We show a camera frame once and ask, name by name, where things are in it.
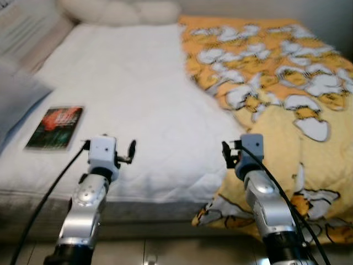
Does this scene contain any yellow egg print blanket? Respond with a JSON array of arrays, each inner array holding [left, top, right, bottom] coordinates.
[[178, 15, 353, 245]]

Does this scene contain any cream long bolster pillow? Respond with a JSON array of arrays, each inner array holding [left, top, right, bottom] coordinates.
[[58, 0, 181, 27]]

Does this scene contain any beige text print pillow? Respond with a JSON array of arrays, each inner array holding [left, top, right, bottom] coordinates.
[[0, 6, 75, 72]]

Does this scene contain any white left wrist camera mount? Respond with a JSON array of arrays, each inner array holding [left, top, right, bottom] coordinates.
[[88, 135, 119, 182]]

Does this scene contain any grey bed base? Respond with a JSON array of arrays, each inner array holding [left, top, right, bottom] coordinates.
[[0, 187, 265, 241]]

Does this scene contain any white quilted mattress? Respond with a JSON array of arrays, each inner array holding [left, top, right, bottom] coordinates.
[[0, 22, 265, 191]]

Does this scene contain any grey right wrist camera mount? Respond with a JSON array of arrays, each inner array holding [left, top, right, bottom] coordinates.
[[236, 134, 264, 180]]

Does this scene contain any grey square pillow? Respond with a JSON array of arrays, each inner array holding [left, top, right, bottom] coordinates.
[[0, 55, 54, 150]]

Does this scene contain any dark red cover book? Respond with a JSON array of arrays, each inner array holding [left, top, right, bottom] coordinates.
[[25, 106, 84, 151]]

